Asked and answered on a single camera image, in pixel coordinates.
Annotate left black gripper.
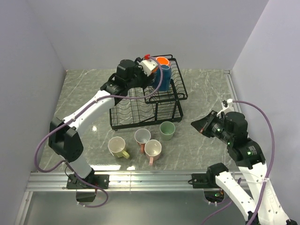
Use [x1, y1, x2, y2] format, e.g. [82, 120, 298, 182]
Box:
[126, 57, 155, 89]

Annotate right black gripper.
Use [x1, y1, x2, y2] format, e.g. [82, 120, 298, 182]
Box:
[190, 109, 232, 143]

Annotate orange mug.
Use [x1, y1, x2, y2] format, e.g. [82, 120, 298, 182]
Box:
[156, 56, 170, 66]

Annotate blue mug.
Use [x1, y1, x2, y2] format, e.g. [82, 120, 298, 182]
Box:
[152, 65, 172, 91]

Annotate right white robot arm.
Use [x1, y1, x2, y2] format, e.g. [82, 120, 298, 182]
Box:
[191, 111, 296, 225]

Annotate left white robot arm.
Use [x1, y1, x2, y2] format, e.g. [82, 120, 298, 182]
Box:
[48, 57, 159, 188]

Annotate green cup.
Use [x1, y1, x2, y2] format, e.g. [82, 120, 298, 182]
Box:
[159, 121, 176, 141]

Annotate light pink mug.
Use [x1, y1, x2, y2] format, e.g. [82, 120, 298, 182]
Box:
[144, 140, 162, 165]

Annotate coral pink mug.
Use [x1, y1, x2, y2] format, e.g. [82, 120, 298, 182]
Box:
[134, 128, 151, 153]

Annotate yellow mug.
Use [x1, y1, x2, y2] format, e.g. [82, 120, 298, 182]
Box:
[108, 136, 130, 159]

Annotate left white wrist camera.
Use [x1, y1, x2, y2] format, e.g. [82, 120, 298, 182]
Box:
[138, 54, 158, 76]

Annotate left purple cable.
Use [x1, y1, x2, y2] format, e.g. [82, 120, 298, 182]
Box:
[34, 55, 164, 208]

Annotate black wire dish rack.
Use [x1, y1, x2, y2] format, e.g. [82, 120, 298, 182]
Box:
[109, 54, 188, 131]

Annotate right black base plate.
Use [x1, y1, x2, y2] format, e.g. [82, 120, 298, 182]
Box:
[188, 173, 211, 189]

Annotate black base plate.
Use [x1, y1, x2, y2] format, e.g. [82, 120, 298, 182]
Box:
[66, 174, 110, 189]
[188, 173, 211, 189]

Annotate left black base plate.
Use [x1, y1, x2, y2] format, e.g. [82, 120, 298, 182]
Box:
[66, 174, 110, 189]

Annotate aluminium mounting rail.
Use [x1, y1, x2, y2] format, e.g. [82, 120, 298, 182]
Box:
[25, 171, 195, 192]

